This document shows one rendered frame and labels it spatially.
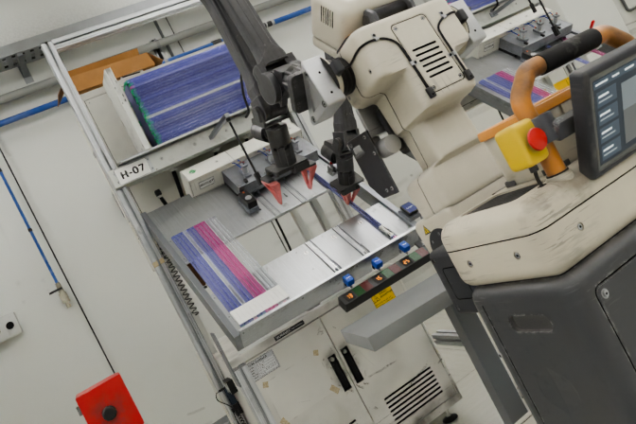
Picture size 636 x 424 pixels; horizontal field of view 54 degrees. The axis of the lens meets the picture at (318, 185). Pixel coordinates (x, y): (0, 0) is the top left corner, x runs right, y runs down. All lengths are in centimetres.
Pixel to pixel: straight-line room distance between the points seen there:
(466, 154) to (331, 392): 111
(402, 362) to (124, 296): 189
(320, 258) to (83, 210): 206
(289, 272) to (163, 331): 189
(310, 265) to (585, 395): 107
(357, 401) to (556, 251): 141
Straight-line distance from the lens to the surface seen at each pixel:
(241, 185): 223
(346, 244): 201
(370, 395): 230
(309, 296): 187
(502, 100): 268
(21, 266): 375
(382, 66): 132
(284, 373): 218
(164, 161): 232
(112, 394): 190
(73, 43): 248
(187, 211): 228
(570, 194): 103
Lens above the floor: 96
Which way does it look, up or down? 1 degrees up
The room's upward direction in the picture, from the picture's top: 27 degrees counter-clockwise
